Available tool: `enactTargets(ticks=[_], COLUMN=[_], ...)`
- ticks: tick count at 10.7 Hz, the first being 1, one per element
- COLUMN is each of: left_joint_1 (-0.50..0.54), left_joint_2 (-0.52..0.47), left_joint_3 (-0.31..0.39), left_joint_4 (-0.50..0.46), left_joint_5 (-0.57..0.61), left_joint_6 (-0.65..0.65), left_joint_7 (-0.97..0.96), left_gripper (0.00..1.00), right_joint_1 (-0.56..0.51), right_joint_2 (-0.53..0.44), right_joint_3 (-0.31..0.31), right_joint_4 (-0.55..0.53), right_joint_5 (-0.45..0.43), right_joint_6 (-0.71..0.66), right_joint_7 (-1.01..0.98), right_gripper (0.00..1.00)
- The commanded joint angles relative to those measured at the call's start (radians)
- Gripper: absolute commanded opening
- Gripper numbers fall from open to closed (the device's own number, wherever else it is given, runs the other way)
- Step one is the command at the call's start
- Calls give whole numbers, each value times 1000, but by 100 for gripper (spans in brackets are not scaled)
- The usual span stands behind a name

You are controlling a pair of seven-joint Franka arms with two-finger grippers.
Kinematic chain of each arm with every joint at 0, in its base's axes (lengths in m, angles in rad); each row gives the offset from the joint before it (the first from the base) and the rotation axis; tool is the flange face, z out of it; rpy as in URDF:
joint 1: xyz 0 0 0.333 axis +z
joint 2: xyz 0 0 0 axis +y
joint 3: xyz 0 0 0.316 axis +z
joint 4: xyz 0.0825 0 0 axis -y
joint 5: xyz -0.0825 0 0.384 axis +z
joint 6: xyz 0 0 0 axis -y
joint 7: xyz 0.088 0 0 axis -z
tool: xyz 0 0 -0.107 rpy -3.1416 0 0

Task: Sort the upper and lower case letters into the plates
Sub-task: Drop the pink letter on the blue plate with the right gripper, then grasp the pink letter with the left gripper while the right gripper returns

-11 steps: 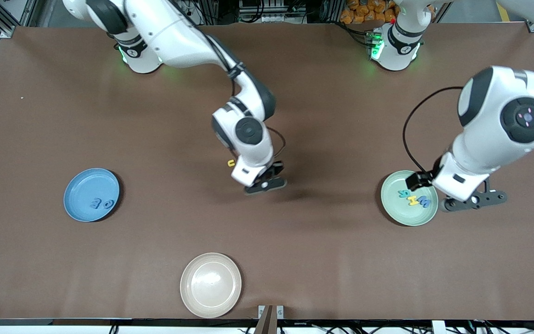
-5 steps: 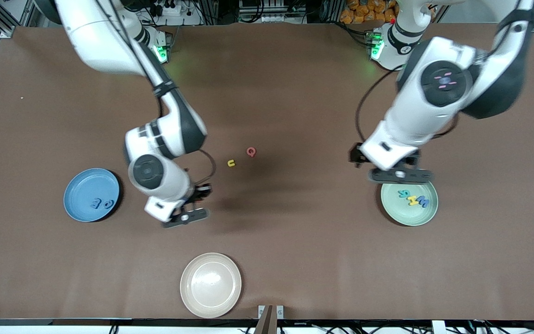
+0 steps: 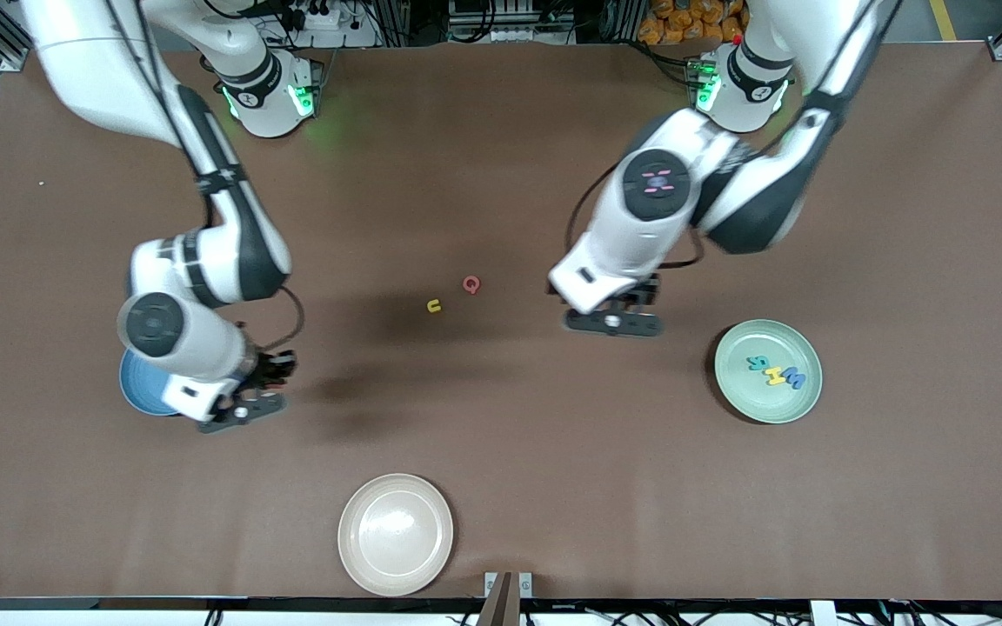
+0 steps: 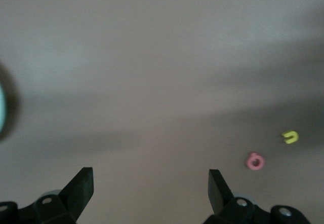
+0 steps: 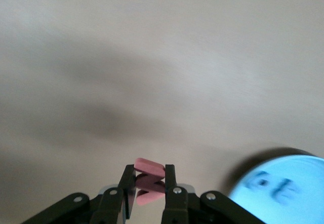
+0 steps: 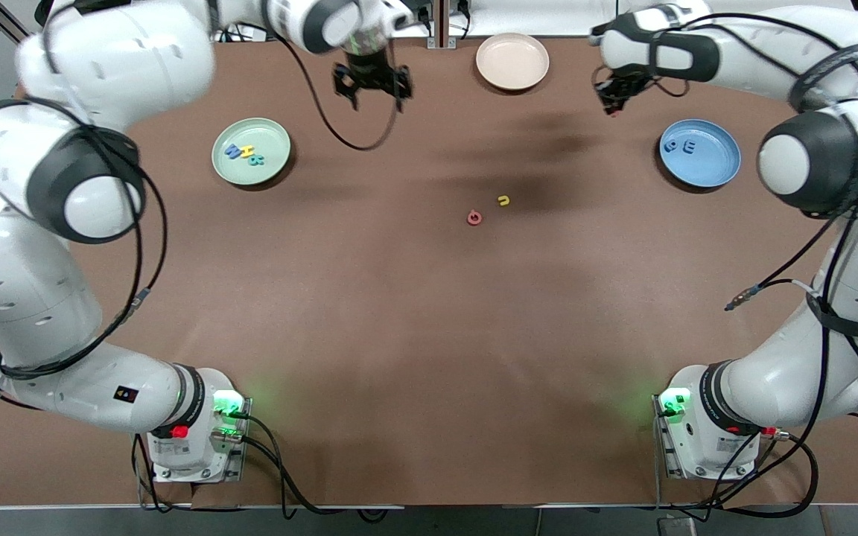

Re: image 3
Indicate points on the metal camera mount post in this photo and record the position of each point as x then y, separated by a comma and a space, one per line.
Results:
508, 600

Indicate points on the grey metal rack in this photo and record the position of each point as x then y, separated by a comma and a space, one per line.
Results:
510, 30

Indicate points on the red uppercase letter Q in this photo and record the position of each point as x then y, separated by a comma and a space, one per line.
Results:
466, 285

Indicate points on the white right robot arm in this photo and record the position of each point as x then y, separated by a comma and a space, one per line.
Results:
240, 252

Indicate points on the yellow uppercase letter H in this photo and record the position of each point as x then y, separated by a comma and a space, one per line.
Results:
777, 376

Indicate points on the white power strip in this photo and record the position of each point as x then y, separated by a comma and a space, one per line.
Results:
320, 16

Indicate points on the orange bag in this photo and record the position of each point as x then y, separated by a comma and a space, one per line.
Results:
684, 22

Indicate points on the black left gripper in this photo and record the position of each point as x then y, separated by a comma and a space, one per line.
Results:
644, 292

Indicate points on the blue uppercase letter M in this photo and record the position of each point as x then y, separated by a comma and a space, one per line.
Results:
795, 381

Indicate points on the beige plate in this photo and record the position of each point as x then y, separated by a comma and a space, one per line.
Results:
395, 534

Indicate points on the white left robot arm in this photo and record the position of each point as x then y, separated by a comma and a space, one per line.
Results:
753, 200

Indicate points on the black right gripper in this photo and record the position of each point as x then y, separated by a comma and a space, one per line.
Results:
271, 369

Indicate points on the blue plate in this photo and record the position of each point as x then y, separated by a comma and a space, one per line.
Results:
140, 387

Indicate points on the teal uppercase letter R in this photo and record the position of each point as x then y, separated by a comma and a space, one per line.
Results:
759, 363

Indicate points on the green plate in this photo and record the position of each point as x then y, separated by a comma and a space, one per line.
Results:
753, 404

